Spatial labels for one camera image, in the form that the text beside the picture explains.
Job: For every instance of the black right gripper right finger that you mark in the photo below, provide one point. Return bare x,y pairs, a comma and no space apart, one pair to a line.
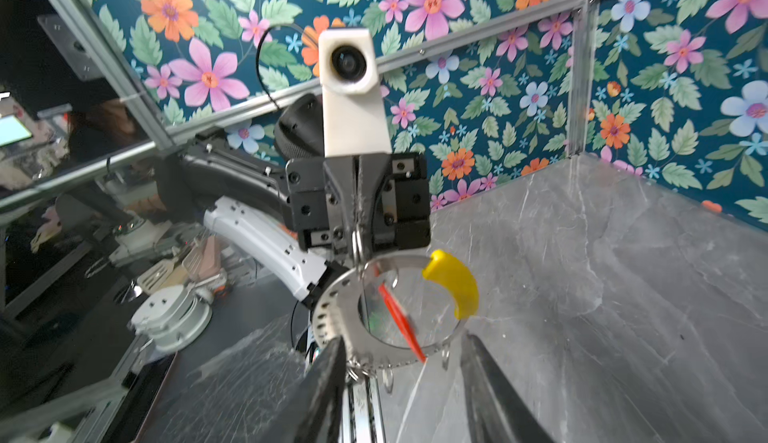
495,411

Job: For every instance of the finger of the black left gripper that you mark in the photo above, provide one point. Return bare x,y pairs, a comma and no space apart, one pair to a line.
373,235
341,188

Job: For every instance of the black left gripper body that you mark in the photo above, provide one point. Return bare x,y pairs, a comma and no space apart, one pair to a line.
405,198

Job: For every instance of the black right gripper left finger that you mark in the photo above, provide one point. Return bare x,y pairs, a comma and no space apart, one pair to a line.
314,411

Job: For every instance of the large keyring with yellow sleeve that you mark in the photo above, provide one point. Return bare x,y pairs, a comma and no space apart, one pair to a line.
339,311

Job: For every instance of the red-capped key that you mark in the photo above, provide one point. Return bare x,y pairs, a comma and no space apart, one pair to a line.
402,321

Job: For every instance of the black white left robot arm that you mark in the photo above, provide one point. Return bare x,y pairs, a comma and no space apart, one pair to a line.
245,199

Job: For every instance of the white round device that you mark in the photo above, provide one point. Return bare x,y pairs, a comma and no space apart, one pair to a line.
171,318

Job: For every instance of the smartphone on table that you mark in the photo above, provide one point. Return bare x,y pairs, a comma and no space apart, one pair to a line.
133,413

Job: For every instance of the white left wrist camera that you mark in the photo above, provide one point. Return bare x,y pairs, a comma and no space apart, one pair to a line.
354,117

